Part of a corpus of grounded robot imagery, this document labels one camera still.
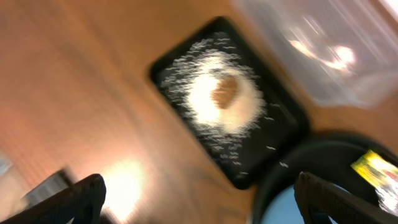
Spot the round black serving tray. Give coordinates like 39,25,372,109
248,133,397,223

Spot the brown food piece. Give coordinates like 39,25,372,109
211,75,239,110

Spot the black rectangular tray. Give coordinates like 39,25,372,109
150,17,309,190

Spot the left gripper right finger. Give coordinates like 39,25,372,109
294,172,397,224

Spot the clear plastic storage bin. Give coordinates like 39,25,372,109
234,0,397,108

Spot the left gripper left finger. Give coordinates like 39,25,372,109
1,174,106,224

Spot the pile of white rice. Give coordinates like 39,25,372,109
159,30,290,180

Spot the yellow green snack wrapper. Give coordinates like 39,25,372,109
351,150,397,188

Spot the clear plastic wrapper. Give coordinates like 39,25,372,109
375,180,397,216

